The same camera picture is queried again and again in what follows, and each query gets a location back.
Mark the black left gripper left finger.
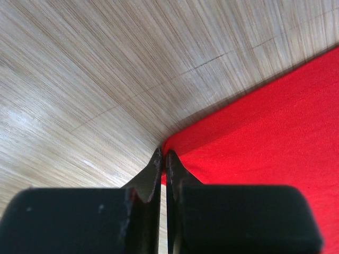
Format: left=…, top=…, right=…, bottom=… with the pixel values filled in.
left=120, top=148, right=162, bottom=253

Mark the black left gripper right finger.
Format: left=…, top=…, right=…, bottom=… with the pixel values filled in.
left=165, top=150, right=201, bottom=253

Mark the red t shirt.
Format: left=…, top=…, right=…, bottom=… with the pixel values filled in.
left=162, top=48, right=338, bottom=253

